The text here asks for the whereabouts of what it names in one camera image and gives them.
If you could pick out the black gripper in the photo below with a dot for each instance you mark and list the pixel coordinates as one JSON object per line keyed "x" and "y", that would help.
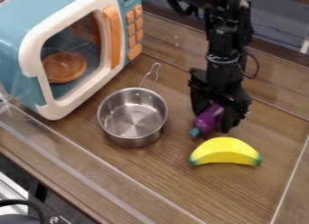
{"x": 229, "y": 96}

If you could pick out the purple toy eggplant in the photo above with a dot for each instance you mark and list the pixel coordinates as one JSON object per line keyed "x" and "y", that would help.
{"x": 206, "y": 121}

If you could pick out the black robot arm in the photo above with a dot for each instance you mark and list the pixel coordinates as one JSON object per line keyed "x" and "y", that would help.
{"x": 229, "y": 33}

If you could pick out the yellow toy banana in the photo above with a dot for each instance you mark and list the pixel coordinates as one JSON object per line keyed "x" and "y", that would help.
{"x": 225, "y": 150}

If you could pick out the orange plate inside microwave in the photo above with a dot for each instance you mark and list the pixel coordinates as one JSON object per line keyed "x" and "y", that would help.
{"x": 65, "y": 66}

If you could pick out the blue toy microwave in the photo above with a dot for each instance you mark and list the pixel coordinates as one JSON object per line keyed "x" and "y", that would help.
{"x": 102, "y": 29}

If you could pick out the black device bottom left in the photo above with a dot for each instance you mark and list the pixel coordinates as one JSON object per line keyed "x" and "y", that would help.
{"x": 31, "y": 211}

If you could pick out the silver pot with handle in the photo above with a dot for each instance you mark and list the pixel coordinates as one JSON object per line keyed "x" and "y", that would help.
{"x": 133, "y": 113}

